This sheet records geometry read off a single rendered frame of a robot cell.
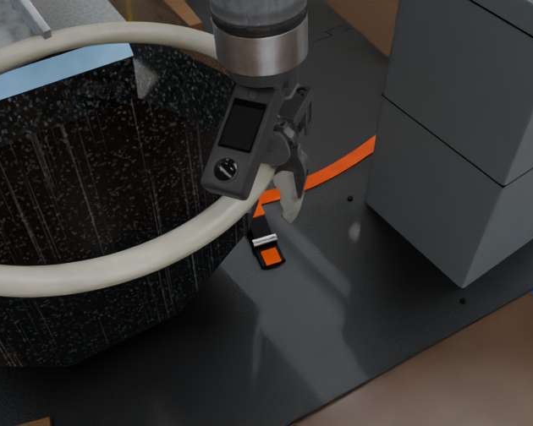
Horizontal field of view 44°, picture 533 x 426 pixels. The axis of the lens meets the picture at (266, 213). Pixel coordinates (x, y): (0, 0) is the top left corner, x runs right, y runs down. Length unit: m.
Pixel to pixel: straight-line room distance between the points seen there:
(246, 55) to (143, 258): 0.21
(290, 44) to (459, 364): 1.28
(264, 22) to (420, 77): 1.04
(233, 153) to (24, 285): 0.23
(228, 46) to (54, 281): 0.27
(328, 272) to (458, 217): 0.39
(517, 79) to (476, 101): 0.13
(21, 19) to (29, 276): 0.52
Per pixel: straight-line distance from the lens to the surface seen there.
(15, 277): 0.67
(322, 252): 1.89
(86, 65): 1.17
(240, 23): 0.61
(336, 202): 2.01
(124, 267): 0.64
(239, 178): 0.63
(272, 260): 1.85
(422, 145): 1.70
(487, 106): 1.50
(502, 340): 1.85
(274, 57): 0.62
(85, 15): 1.23
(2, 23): 1.08
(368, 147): 2.18
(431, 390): 1.73
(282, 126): 0.68
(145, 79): 1.19
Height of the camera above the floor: 1.52
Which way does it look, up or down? 50 degrees down
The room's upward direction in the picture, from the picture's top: straight up
